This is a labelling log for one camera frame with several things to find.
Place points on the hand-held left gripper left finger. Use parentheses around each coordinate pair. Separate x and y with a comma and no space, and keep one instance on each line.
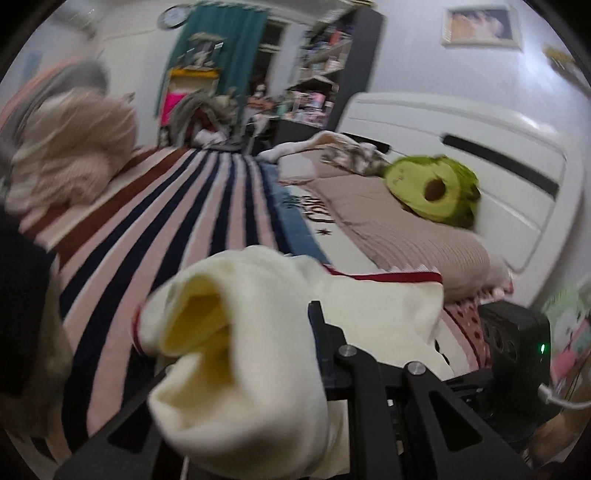
(83,466)

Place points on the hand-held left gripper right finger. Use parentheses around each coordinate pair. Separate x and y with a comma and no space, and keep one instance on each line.
(369,415)

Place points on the cream knit sweater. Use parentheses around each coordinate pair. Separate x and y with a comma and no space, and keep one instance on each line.
(258,350)

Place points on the pile of clothes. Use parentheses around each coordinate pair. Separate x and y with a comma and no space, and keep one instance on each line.
(203,120)

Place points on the colourful box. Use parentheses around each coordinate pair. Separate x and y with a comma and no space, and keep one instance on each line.
(570,332)

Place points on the beige pillow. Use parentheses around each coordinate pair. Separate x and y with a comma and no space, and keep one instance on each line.
(397,226)

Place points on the green avocado plush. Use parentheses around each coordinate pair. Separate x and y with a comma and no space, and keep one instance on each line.
(434,189)

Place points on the dark cloth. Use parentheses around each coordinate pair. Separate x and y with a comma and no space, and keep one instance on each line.
(23,304)

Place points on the white bed headboard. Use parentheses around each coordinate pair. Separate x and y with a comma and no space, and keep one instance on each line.
(461,157)

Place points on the white printed cloth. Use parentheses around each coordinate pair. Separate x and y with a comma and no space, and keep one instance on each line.
(314,226)

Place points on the floral cloth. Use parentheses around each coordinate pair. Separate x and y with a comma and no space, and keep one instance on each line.
(355,154)

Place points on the striped blanket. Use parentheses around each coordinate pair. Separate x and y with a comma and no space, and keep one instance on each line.
(184,221)

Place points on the black bookshelf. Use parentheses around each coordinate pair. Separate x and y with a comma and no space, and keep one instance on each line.
(332,69)

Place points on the teal curtain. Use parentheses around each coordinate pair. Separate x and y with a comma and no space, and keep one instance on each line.
(207,50)

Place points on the framed wall picture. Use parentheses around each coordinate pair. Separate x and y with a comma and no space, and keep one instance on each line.
(482,25)

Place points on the round wall clock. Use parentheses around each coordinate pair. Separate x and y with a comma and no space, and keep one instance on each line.
(174,17)

